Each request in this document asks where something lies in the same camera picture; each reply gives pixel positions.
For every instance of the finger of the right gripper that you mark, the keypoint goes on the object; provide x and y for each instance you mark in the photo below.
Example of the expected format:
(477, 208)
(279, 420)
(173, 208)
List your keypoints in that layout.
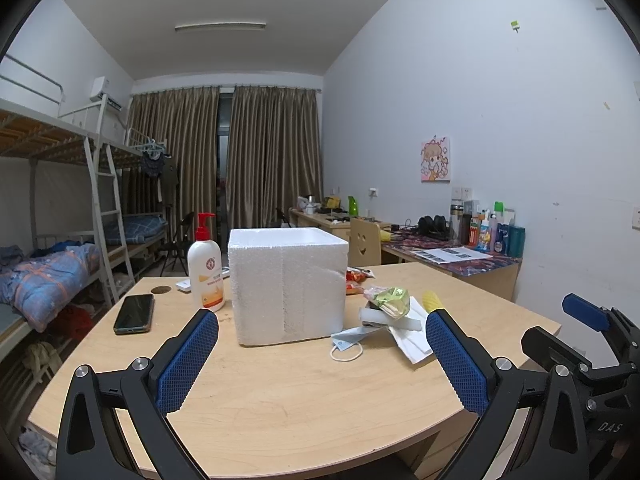
(551, 354)
(585, 312)

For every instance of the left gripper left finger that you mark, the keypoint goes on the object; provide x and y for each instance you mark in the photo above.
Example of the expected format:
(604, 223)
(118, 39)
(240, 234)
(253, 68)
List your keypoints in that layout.
(91, 443)

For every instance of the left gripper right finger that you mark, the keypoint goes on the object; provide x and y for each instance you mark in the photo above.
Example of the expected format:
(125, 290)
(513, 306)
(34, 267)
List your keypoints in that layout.
(495, 389)

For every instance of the white paper tissue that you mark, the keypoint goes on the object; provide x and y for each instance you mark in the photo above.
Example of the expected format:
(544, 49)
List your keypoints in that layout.
(413, 343)

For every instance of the green tissue packet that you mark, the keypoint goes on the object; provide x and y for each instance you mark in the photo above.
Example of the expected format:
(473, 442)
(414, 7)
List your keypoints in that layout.
(393, 301)

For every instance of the blue surgical face mask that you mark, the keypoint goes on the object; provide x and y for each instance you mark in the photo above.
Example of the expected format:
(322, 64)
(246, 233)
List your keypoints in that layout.
(352, 344)

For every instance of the long wooden desk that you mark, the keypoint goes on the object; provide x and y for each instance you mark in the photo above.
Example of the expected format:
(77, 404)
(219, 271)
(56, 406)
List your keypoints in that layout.
(494, 273)

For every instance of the teal shampoo bottle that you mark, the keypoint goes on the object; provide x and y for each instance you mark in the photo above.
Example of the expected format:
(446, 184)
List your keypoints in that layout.
(516, 241)

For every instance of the black smartphone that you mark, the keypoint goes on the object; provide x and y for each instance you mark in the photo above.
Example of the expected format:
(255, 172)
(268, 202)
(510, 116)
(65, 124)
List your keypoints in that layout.
(135, 315)

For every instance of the printed paper sheet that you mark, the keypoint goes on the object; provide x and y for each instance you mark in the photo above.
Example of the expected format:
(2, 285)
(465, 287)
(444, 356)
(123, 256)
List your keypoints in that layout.
(450, 255)

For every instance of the black headphones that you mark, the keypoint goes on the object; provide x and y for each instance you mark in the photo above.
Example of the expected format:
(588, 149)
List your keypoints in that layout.
(434, 227)

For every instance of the blue plaid quilt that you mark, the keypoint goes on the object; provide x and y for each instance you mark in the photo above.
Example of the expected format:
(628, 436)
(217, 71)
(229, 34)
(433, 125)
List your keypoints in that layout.
(39, 288)

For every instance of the steel thermos bottle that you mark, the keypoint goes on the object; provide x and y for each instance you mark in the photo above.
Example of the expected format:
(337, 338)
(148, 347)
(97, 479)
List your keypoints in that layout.
(456, 214)

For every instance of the white remote control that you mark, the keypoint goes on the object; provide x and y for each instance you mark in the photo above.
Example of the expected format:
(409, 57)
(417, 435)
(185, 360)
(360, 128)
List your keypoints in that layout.
(185, 285)

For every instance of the red snack packet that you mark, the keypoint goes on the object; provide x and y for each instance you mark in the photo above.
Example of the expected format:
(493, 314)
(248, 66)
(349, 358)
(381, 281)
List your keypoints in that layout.
(355, 277)

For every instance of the black folding chair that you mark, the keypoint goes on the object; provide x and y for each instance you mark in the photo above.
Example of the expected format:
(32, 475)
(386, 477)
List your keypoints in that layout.
(175, 250)

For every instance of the anime girl poster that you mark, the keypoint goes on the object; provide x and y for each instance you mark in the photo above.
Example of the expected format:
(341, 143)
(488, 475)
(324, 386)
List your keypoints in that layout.
(435, 160)

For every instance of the white lotion pump bottle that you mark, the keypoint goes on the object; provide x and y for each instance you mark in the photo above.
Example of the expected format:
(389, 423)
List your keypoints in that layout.
(205, 267)

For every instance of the white styrofoam box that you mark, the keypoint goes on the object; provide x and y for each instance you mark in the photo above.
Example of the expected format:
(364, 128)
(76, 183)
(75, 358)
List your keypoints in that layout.
(287, 284)

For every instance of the left brown curtain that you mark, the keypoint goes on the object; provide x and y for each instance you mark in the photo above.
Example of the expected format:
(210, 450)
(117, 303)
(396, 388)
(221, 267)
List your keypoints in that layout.
(184, 180)

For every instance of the brown curtain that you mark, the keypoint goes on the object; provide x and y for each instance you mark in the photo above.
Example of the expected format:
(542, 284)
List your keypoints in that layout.
(184, 180)
(274, 153)

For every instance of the right brown curtain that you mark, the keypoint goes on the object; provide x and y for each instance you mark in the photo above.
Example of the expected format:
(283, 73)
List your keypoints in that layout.
(274, 153)

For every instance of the metal bunk bed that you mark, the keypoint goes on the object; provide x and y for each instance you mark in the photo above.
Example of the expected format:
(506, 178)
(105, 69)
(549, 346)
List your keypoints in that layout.
(60, 184)

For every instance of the white air conditioner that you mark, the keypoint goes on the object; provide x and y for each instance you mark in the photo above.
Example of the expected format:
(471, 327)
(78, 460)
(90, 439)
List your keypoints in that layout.
(99, 92)

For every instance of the ceiling tube light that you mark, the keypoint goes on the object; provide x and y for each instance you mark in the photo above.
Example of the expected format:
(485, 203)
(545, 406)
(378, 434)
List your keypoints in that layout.
(221, 25)

